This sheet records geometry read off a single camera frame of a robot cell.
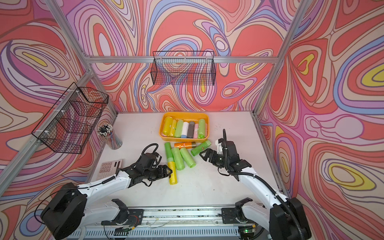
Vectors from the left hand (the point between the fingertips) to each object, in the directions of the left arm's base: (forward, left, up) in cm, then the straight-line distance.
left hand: (170, 174), depth 84 cm
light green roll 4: (+32, -2, 0) cm, 32 cm away
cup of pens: (+23, +41, +11) cm, 48 cm away
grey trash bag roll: (+33, -11, 0) cm, 35 cm away
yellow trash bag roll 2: (+36, +1, +1) cm, 36 cm away
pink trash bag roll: (+31, -15, +1) cm, 34 cm away
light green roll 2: (+7, -12, -2) cm, 14 cm away
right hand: (+5, -20, +7) cm, 22 cm away
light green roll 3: (+29, -18, +5) cm, 35 cm away
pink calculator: (+4, +38, -2) cm, 38 cm away
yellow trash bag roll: (+33, +5, +5) cm, 34 cm away
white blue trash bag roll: (+32, -7, +1) cm, 33 cm away
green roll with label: (+15, -14, 0) cm, 21 cm away
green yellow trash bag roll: (+7, 0, -1) cm, 7 cm away
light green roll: (+10, -3, 0) cm, 11 cm away
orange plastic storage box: (+44, -7, +1) cm, 45 cm away
